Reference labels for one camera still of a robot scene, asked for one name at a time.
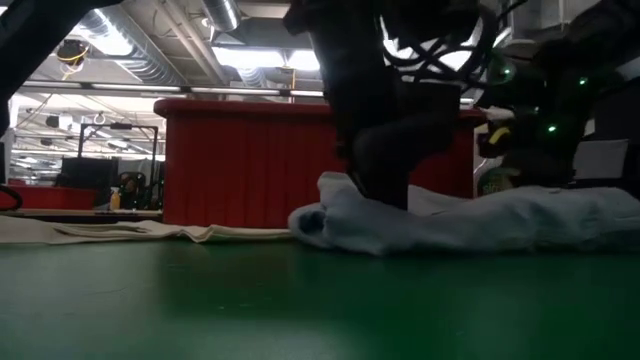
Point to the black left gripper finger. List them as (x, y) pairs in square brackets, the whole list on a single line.
[(385, 170)]

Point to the light blue garment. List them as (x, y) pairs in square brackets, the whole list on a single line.
[(475, 220)]

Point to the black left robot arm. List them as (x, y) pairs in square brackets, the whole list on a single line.
[(30, 40)]

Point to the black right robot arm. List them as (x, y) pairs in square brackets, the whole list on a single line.
[(600, 50)]

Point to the red plastic laundry basket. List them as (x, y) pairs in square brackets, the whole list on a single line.
[(240, 165)]

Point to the white panel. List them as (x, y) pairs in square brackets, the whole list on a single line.
[(600, 160)]

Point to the ceiling light panel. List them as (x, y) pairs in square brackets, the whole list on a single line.
[(250, 57)]

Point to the white tote bag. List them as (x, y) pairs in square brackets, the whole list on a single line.
[(125, 231)]

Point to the small yellow bottle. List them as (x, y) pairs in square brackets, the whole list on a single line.
[(115, 200)]

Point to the red bin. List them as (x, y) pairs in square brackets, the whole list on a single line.
[(50, 197)]

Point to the silver ventilation duct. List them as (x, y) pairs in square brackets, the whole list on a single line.
[(130, 50), (222, 15)]

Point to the long ceiling light rail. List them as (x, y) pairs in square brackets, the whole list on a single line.
[(135, 87)]

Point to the black equipment frame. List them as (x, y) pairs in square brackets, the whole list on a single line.
[(90, 172)]

